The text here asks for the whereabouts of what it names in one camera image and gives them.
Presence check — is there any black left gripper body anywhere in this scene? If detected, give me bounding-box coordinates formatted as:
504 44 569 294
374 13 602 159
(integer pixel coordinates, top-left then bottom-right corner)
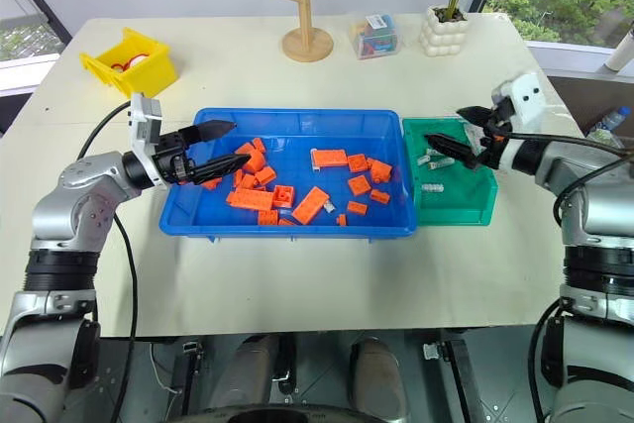
151 128 197 187

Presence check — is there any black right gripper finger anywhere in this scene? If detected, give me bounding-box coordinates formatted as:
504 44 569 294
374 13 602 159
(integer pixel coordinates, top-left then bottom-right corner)
455 105 494 124
424 133 479 170

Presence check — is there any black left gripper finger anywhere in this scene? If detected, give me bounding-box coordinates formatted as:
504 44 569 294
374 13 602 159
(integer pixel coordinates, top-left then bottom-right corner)
189 154 252 184
180 120 239 145

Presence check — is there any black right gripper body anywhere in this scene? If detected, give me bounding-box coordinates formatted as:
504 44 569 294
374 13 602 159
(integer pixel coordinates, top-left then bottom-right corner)
476 95 514 169

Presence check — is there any green plastic bin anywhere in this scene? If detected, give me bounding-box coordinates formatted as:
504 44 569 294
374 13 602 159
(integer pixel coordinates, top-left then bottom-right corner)
400 116 499 228

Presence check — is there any yellow plastic bin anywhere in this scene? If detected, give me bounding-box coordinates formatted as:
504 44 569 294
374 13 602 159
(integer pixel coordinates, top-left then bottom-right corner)
79 27 180 99

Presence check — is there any blue plastic bin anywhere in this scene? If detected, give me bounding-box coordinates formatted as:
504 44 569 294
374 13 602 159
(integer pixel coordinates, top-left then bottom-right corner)
158 106 420 242

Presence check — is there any long orange building brick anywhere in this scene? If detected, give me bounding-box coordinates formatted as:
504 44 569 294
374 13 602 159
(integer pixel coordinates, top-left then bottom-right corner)
225 188 275 212

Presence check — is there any square orange building brick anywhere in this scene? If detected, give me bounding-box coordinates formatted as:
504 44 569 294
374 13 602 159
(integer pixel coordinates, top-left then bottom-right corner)
271 184 295 209

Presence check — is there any white bubble plant pot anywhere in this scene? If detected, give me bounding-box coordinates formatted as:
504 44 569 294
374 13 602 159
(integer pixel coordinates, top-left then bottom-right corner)
419 5 470 58

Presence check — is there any large orange building brick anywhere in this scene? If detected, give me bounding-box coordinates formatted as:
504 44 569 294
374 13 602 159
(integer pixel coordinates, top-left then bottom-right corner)
291 185 329 226

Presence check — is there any white and red item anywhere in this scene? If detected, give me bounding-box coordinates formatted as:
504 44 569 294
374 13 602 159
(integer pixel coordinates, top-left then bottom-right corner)
110 50 151 70

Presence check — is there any wide orange building brick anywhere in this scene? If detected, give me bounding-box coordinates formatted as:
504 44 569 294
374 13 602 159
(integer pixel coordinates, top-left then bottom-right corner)
310 148 350 169

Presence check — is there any clear plastic water bottle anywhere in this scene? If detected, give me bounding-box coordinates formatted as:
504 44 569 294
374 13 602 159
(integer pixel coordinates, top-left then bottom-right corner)
585 105 634 148

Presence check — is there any clear box of colourful pieces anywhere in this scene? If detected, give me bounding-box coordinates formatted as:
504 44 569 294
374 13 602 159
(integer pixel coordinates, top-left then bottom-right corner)
347 12 402 62

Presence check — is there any wooden tree stand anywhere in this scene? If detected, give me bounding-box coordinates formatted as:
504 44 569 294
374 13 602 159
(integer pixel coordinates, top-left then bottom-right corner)
280 0 335 64

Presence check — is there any white cylinder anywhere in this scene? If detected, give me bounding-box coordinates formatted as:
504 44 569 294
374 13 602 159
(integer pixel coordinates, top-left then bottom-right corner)
602 28 634 73

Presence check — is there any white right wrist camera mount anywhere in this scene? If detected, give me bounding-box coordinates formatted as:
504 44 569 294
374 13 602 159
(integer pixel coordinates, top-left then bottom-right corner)
489 71 547 138

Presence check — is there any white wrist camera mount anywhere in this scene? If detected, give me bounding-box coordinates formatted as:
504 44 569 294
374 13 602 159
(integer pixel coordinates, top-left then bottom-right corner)
125 91 163 191
489 71 547 138

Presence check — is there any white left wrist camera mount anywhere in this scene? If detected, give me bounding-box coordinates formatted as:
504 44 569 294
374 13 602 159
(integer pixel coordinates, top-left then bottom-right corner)
125 91 163 191

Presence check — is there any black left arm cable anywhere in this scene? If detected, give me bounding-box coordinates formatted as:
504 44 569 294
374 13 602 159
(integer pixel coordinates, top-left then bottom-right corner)
77 100 140 423

